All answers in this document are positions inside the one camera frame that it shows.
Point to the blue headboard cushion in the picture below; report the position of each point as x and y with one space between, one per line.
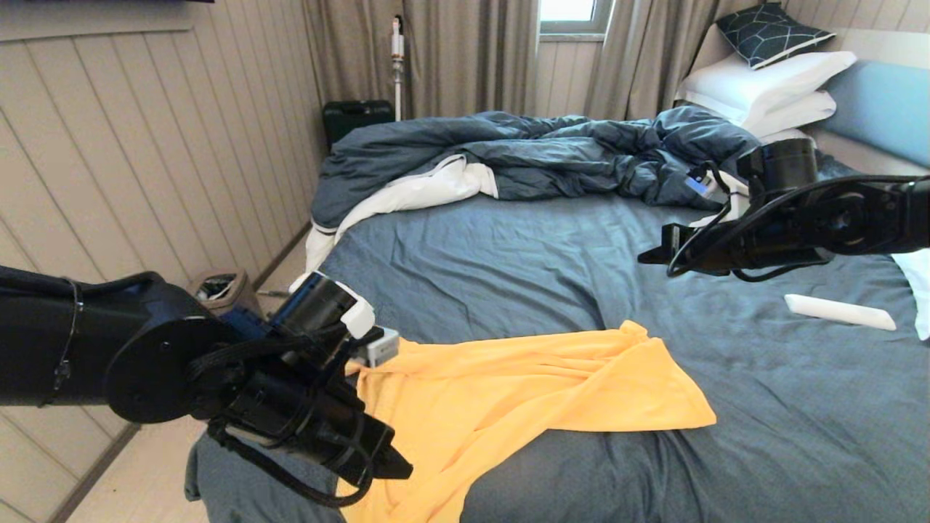
886 109

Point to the black hard case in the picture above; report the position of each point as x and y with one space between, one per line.
356 120

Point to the grey-beige curtain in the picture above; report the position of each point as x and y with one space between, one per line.
465 54
647 54

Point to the white pillow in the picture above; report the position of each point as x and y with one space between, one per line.
799 114
759 83
917 290
788 134

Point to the white stick vacuum cleaner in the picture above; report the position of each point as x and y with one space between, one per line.
397 47

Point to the grey metal bar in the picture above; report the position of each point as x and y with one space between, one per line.
280 294

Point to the window with grey frame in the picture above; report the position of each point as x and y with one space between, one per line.
570 11

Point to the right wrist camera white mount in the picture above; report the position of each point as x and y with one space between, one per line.
734 192

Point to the dark blue duvet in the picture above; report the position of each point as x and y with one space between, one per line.
581 152

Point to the bronze trash bin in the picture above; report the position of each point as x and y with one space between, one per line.
225 287

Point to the yellow t-shirt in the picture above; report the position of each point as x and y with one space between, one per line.
508 407

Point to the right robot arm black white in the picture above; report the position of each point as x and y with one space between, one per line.
917 214

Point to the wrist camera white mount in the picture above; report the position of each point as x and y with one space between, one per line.
360 319
734 192

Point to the flat white remote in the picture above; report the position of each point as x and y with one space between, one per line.
835 312

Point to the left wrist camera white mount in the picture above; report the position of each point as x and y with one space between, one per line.
360 319

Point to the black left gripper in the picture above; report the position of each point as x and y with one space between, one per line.
290 399

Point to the beige bed headboard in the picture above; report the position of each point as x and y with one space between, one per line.
890 43

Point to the dark patterned cushion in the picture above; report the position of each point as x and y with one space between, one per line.
774 34

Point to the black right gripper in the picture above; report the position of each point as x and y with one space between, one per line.
785 232

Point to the white quilt with dark stripe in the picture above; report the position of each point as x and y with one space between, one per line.
414 192

